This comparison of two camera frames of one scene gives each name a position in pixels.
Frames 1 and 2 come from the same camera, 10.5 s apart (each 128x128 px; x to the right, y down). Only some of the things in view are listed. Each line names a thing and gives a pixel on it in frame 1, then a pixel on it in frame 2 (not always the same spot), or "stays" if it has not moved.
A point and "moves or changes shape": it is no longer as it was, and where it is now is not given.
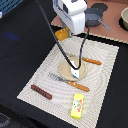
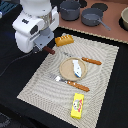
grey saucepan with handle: (93, 17) stays
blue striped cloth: (7, 5) stays
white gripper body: (72, 14) → (31, 31)
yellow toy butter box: (77, 106) stays
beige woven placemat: (63, 101) stays
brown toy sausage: (42, 92) → (49, 50)
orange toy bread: (62, 34) moves or changes shape
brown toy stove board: (112, 10) stays
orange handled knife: (71, 83) stays
